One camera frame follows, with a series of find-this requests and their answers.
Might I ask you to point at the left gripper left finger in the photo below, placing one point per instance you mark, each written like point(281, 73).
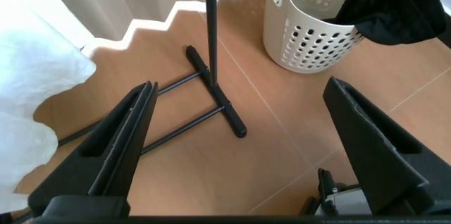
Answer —
point(70, 188)

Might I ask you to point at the white laundry basket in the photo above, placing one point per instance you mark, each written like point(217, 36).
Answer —
point(282, 23)

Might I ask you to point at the black clothes rack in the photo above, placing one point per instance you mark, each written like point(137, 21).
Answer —
point(210, 23)

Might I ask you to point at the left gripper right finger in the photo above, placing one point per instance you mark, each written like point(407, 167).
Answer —
point(387, 188)

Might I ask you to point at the white printed t-shirt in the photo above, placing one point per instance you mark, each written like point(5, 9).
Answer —
point(31, 76)

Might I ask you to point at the black garment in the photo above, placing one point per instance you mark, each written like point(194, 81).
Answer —
point(394, 9)

